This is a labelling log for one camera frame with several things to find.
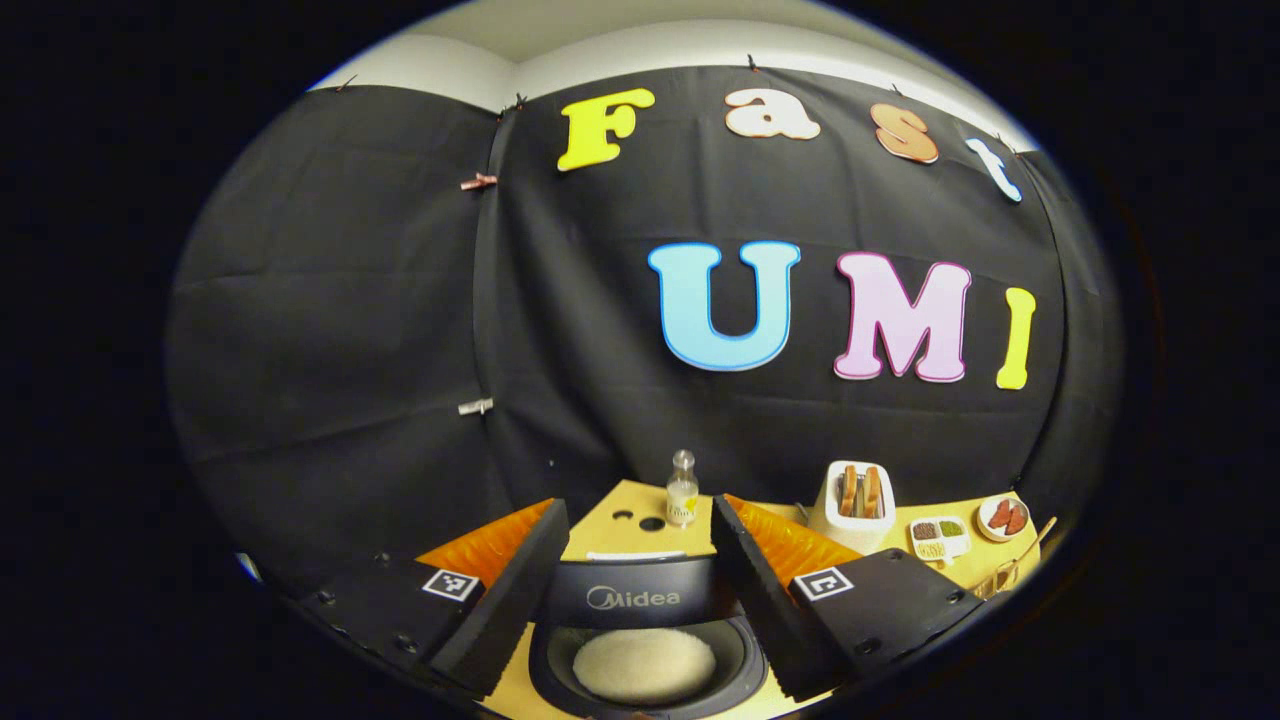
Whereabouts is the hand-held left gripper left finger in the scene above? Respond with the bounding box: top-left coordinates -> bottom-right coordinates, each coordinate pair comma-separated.
300,497 -> 572,700

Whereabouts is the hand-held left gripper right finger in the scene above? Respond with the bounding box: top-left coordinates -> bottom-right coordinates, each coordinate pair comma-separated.
710,493 -> 987,702

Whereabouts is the dark grey rice cooker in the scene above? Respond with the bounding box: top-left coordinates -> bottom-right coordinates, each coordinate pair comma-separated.
528,552 -> 772,720

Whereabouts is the white rice heap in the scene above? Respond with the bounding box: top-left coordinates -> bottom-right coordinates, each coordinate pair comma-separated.
572,627 -> 718,705

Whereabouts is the wire chopstick holder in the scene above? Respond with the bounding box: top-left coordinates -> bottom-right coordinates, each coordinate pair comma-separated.
970,560 -> 1022,602

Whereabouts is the wooden spoon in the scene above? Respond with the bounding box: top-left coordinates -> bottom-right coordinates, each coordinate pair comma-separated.
1008,516 -> 1059,578

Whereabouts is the white toaster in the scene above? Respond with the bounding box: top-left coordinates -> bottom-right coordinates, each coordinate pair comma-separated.
808,460 -> 898,555

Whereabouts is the small clear glass bottle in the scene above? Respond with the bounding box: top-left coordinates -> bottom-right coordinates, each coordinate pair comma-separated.
666,449 -> 701,529

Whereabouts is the white divided grain dish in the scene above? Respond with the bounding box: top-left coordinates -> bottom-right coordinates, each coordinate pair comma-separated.
908,516 -> 972,564

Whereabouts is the round white plate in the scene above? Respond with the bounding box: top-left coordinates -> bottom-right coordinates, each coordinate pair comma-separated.
977,494 -> 1032,544

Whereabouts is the black backdrop cloth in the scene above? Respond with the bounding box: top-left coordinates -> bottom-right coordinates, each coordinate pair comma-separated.
165,65 -> 1126,601

